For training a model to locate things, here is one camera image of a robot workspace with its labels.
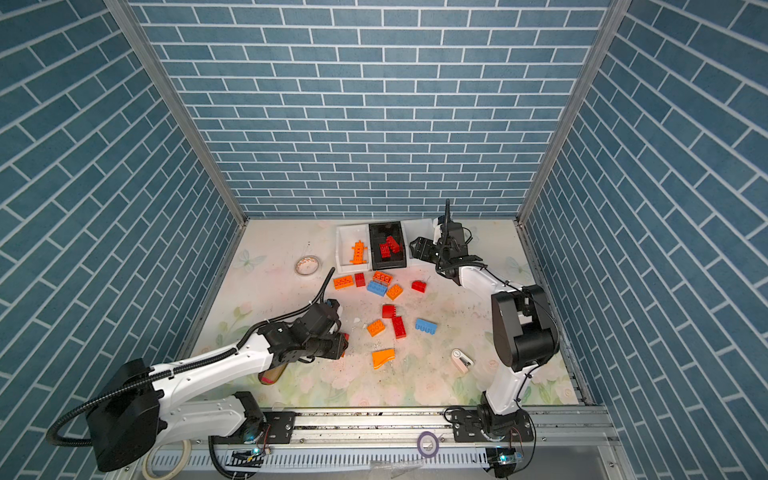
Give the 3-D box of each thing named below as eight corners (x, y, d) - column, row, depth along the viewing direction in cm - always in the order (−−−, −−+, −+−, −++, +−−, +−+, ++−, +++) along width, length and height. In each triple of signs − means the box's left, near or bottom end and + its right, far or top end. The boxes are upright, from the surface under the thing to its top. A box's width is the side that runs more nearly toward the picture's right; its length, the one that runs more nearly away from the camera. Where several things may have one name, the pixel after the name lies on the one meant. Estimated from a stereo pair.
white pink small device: (464, 374, 85) (466, 371, 83) (447, 356, 88) (448, 353, 86) (472, 366, 86) (474, 363, 84) (455, 349, 89) (456, 345, 87)
